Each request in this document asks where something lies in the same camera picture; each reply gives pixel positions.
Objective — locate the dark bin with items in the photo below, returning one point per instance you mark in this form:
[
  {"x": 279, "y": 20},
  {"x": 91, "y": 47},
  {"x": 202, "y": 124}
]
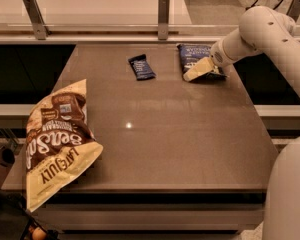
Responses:
[{"x": 17, "y": 224}]

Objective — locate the left metal railing bracket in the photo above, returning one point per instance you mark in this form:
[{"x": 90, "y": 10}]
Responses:
[{"x": 39, "y": 27}]

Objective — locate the blue chip bag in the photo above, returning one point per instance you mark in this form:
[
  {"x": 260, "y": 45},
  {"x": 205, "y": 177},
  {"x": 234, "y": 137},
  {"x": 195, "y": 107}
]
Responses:
[{"x": 191, "y": 54}]

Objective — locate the dark blue snack bar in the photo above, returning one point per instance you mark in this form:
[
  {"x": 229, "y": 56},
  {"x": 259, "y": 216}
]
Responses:
[{"x": 141, "y": 67}]

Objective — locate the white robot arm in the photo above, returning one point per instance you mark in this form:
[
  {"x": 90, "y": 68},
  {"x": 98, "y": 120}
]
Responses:
[{"x": 264, "y": 30}]

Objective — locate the middle metal railing bracket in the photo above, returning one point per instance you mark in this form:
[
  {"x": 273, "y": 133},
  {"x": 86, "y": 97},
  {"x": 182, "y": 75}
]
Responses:
[{"x": 163, "y": 19}]

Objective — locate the brown chip bag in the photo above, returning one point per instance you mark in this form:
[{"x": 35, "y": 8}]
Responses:
[{"x": 59, "y": 144}]

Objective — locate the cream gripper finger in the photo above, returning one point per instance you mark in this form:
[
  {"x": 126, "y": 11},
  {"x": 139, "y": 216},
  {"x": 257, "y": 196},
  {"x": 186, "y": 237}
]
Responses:
[
  {"x": 203, "y": 66},
  {"x": 218, "y": 72}
]

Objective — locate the glass railing panel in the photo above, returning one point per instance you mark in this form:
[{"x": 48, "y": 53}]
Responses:
[{"x": 187, "y": 17}]

